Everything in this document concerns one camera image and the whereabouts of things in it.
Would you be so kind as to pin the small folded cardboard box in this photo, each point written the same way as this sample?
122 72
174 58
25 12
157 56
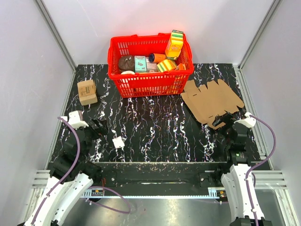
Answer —
87 92

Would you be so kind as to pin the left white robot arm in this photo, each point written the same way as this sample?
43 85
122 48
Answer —
71 174

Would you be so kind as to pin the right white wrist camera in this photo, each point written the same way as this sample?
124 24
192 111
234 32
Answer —
248 121

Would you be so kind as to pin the brown cardboard box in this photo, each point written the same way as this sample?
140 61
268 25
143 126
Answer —
208 101

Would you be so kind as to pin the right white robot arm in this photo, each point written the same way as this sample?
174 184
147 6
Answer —
238 180

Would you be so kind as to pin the red plastic shopping basket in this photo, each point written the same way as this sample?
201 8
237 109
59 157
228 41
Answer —
147 84

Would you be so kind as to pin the brown round chocolate cake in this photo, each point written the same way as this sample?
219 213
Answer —
126 63

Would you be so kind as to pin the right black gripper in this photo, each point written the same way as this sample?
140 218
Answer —
229 121

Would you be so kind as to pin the orange blue can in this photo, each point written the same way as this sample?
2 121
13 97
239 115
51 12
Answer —
156 58

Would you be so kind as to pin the teal snack box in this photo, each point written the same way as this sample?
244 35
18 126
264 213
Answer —
140 64

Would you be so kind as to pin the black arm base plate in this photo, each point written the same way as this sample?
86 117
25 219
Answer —
201 174

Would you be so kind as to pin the small orange packet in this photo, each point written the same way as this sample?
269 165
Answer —
180 67

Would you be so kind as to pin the tall orange yellow carton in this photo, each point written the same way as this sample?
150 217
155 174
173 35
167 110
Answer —
174 45

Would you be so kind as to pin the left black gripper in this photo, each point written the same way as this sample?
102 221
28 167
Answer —
97 134

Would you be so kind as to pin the pink white snack box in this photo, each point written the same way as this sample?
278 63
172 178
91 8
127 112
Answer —
151 67

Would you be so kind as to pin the yellow green sponge pack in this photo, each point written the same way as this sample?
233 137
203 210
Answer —
166 65

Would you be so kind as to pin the small white paper card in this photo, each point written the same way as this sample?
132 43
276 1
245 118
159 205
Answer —
118 142

